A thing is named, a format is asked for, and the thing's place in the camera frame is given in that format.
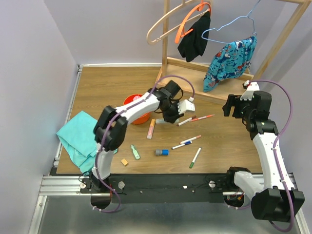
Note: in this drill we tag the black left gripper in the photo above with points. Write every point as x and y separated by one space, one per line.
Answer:
175 115

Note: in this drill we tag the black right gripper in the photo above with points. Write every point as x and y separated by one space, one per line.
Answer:
233 101

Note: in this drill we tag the green blue highlighter pen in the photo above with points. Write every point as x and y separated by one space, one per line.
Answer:
162 121

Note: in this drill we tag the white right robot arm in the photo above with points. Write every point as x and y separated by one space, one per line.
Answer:
276 199

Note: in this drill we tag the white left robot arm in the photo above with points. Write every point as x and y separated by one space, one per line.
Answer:
110 129

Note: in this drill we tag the orange transparent pen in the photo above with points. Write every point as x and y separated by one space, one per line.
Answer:
201 118

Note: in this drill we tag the brown cap white marker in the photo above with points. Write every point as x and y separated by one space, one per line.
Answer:
186 120

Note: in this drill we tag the blue cap white marker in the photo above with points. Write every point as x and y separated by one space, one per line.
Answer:
181 145

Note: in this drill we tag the pink cap white marker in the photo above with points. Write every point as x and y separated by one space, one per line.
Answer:
191 139

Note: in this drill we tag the wooden clothes rack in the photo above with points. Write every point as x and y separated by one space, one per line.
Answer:
195 72

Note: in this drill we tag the grey blue cylinder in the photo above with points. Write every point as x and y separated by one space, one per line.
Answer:
159 152

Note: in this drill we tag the blue fish pattern garment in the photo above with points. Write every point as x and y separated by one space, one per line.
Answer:
230 62

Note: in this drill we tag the green cap white marker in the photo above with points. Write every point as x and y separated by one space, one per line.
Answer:
195 157

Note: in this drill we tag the small wooden block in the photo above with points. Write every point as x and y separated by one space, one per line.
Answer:
124 162

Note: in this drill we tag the black hanging garment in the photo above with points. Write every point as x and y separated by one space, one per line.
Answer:
192 44

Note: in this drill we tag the beige wooden hanger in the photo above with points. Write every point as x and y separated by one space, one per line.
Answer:
164 21

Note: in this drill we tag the orange plastic hanger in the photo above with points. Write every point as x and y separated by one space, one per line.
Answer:
199 10

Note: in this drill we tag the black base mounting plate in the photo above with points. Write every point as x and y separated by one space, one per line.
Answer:
166 188

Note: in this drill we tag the teal folded cloth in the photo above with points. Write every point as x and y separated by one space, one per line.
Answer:
78 139

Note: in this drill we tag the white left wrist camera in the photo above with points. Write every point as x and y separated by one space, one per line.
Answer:
186 105

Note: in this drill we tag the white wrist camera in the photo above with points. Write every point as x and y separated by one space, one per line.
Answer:
186 105
250 88

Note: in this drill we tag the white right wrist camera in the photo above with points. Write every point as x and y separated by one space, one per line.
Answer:
250 88

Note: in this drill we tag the blue wire hanger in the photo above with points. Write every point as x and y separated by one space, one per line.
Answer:
240 28

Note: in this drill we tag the aluminium frame rail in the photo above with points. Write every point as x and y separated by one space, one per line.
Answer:
52 185

